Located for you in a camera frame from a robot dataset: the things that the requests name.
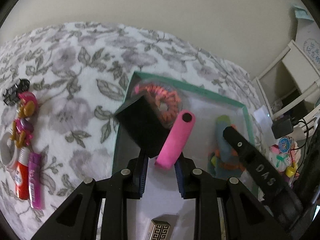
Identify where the white tape roll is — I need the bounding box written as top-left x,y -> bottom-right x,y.
0,132 -> 19,172

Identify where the pink doll figure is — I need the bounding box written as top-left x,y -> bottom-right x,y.
10,91 -> 38,148

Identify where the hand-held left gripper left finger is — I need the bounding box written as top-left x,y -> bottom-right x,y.
31,150 -> 150,240

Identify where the purple lighter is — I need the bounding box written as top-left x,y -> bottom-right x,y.
27,152 -> 45,210

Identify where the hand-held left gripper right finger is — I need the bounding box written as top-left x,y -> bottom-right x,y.
174,155 -> 283,240

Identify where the round blue sticker toy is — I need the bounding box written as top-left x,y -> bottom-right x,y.
279,136 -> 293,153

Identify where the gold patterned lighter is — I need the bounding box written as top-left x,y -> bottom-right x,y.
147,219 -> 173,240

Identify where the grey power bank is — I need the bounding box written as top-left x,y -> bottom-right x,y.
271,119 -> 294,139

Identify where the black toy car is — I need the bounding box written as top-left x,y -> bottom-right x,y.
2,79 -> 31,105

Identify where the red lighter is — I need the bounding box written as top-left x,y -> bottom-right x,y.
15,146 -> 31,200

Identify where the white box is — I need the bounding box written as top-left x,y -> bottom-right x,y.
254,105 -> 274,130

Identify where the teal paper note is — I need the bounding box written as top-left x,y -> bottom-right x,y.
292,5 -> 309,19

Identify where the teal shallow cardboard box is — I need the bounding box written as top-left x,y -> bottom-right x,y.
111,71 -> 258,240

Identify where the floral grey white blanket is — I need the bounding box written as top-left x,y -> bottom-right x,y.
0,22 -> 273,240

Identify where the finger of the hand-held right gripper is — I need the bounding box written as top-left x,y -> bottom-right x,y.
222,126 -> 288,200

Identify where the black cable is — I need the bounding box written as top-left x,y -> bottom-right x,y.
290,116 -> 315,155

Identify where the pink foam tube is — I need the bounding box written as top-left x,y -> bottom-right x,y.
114,95 -> 195,169

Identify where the colourful plastic toy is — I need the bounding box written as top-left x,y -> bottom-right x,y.
269,144 -> 300,180

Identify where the white shelf unit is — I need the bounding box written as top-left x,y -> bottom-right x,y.
251,40 -> 320,123

